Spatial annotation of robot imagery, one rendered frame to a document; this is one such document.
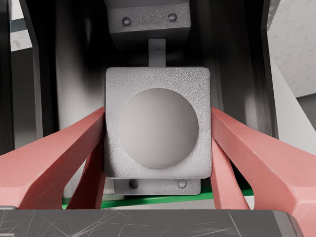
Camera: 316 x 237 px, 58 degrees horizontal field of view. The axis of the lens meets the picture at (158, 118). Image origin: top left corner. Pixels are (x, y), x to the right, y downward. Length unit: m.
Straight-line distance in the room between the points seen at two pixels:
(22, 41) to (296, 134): 0.51
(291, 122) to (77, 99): 0.50
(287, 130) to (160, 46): 0.47
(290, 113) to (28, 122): 0.49
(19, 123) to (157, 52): 0.18
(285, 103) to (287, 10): 0.43
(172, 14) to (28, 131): 0.19
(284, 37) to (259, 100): 0.93
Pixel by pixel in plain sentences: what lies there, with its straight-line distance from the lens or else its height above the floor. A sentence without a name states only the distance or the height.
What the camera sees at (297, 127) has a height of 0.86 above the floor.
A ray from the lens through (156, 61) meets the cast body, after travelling 0.16.
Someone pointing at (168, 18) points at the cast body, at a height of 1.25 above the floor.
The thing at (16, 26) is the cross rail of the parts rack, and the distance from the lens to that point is 0.21.
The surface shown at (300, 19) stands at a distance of 1.07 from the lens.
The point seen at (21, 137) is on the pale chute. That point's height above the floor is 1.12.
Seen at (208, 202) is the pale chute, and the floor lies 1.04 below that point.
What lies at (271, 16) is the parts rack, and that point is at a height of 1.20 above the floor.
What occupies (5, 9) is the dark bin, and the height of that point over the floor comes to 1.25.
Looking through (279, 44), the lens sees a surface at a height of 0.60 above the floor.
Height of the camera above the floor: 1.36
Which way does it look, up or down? 61 degrees down
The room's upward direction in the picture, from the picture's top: 3 degrees counter-clockwise
